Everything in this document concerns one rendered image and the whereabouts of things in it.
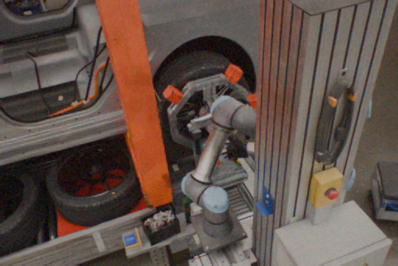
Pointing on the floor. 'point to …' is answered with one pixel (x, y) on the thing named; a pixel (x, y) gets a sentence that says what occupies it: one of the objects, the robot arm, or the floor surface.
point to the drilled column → (159, 257)
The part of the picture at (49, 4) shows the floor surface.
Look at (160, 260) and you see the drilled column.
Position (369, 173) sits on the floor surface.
